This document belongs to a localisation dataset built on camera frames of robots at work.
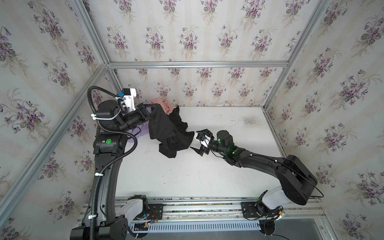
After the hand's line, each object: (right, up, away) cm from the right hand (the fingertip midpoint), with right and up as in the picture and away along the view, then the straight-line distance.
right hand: (194, 138), depth 80 cm
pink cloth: (-21, +21, +35) cm, 46 cm away
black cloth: (-11, +5, -15) cm, 20 cm away
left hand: (-15, +17, -20) cm, 30 cm away
